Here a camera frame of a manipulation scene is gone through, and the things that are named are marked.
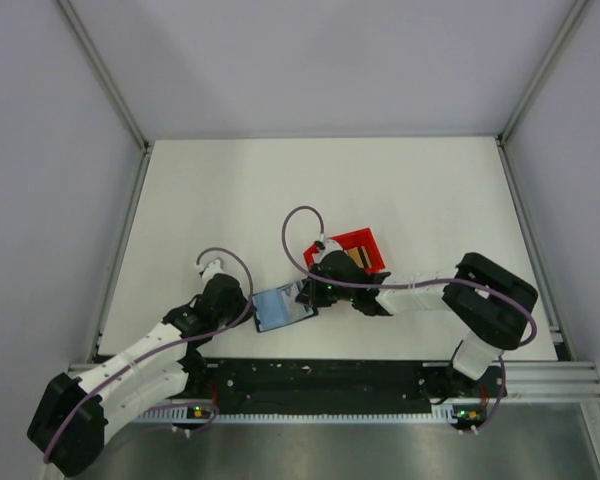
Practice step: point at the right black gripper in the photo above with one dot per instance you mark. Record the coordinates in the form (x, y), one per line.
(311, 294)

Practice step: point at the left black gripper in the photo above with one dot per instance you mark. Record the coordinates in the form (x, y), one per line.
(242, 305)

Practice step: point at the gold credit card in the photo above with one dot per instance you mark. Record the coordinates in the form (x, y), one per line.
(356, 256)

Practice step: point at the red plastic bin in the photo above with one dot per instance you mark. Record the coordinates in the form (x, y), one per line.
(360, 245)

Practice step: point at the blue leather card holder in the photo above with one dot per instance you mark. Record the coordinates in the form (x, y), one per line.
(277, 308)

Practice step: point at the white credit card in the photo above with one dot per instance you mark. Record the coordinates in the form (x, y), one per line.
(295, 310)

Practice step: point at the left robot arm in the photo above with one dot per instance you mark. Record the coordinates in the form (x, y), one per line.
(77, 416)

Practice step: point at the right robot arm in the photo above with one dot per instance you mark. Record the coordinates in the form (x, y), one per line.
(493, 303)

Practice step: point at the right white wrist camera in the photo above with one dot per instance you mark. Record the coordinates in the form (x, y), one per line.
(326, 245)

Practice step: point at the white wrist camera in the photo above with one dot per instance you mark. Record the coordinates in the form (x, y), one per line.
(209, 270)
(326, 245)

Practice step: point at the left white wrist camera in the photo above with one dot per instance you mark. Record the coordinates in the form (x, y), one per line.
(209, 270)

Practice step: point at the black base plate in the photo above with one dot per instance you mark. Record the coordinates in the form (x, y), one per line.
(300, 386)

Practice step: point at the grey slotted cable duct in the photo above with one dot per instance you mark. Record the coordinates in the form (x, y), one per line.
(189, 416)

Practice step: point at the aluminium front rail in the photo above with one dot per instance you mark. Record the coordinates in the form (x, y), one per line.
(546, 382)

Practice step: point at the left aluminium frame post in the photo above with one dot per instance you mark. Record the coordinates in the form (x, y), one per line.
(71, 17)

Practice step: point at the aluminium frame post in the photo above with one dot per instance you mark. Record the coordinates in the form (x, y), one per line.
(574, 17)
(71, 17)

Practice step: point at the right aluminium frame post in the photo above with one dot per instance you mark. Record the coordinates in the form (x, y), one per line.
(574, 17)

